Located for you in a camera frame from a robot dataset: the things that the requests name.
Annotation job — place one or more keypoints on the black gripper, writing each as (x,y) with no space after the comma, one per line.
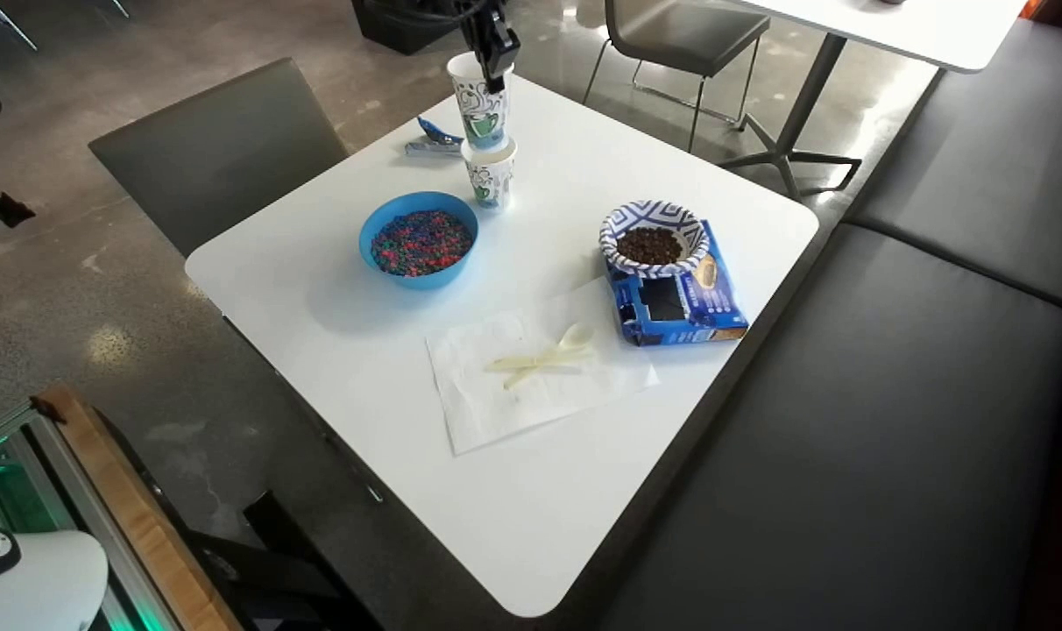
(492,32)

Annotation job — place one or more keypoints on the patterned paper cup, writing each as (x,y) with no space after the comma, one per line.
(488,178)
(477,110)

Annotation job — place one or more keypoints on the blue silver snack wrapper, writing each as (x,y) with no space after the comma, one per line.
(439,130)

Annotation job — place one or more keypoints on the colourful beads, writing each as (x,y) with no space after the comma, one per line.
(422,242)

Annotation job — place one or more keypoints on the grey chair with metal legs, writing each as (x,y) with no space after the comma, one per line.
(682,28)

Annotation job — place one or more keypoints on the blue patterned paper bowl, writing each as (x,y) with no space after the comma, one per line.
(623,222)

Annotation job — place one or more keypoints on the blue plastic bowl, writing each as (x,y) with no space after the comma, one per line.
(419,278)

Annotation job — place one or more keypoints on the dark brown bowl contents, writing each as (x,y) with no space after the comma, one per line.
(650,246)

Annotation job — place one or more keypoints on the pale yellow strips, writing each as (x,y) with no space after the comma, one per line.
(540,360)

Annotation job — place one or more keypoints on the dark grey chair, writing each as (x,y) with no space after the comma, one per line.
(217,152)

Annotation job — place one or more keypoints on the blue cookie package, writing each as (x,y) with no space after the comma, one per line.
(682,310)

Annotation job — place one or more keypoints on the white paper napkin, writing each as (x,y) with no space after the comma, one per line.
(494,409)

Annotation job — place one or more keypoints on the white side table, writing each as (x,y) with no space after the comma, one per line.
(903,28)

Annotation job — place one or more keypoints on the black bench seat cushion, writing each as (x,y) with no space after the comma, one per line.
(986,162)
(856,442)

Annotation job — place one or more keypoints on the white black cap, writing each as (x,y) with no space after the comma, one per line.
(39,585)

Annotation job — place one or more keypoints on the wooden plank frame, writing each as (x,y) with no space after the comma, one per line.
(132,504)

